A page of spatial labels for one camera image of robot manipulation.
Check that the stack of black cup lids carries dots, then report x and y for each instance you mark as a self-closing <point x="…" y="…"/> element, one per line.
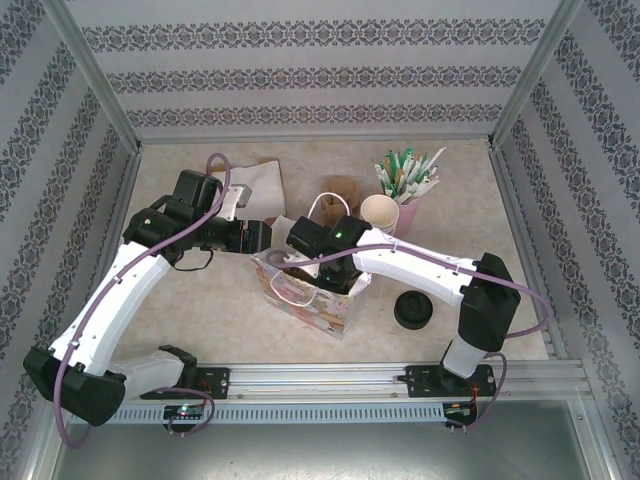
<point x="412" y="310"/>

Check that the white patterned paper gift bag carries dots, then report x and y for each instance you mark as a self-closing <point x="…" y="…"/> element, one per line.
<point x="310" y="310"/>

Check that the left aluminium side bar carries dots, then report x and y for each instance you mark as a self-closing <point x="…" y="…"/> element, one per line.
<point x="127" y="185"/>

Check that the aluminium side bar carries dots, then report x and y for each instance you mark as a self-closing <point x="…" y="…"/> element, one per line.
<point x="127" y="185"/>
<point x="510" y="200"/>

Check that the long white wrapped straw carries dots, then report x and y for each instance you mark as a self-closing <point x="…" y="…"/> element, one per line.
<point x="432" y="162"/>

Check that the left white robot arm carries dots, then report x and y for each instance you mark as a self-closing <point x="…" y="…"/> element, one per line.
<point x="115" y="295"/>

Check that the left black mount plate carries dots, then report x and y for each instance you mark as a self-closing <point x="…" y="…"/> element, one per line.
<point x="220" y="382"/>

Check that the brown paper sheet stack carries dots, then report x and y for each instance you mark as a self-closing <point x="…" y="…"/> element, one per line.
<point x="268" y="161"/>

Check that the left small circuit board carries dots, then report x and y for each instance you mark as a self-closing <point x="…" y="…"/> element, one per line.
<point x="186" y="411"/>

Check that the right aluminium frame post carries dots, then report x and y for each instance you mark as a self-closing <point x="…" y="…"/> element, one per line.
<point x="540" y="65"/>

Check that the small circuit board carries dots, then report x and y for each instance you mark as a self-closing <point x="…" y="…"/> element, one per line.
<point x="186" y="411"/>
<point x="457" y="409"/>

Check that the left aluminium frame post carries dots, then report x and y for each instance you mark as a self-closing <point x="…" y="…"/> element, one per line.
<point x="90" y="65"/>

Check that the stack of white paper cups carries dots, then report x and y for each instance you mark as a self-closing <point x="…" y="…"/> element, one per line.
<point x="379" y="210"/>

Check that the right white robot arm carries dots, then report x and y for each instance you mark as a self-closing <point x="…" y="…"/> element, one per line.
<point x="410" y="265"/>

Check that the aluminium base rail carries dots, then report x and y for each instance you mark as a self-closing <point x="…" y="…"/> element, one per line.
<point x="320" y="380"/>

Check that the green tipped wrapped straw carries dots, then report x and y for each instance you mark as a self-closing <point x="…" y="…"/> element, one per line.
<point x="382" y="175"/>
<point x="391" y="167"/>
<point x="406" y="160"/>
<point x="417" y="167"/>

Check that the brown cardboard cup carrier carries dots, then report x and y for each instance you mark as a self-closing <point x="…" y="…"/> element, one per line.
<point x="342" y="187"/>

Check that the black mount plate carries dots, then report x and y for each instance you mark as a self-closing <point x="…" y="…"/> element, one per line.
<point x="220" y="382"/>
<point x="417" y="380"/>

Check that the aluminium frame post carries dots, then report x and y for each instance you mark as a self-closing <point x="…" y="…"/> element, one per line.
<point x="90" y="65"/>
<point x="540" y="65"/>

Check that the white tissue paper sheet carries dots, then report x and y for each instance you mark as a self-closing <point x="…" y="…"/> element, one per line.
<point x="262" y="185"/>

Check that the right aluminium side bar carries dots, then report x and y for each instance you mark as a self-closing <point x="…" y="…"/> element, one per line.
<point x="510" y="200"/>

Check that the right black mount plate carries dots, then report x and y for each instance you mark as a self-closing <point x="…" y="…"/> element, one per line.
<point x="417" y="380"/>

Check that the right small circuit board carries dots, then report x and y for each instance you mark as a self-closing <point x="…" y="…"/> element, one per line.
<point x="457" y="409"/>

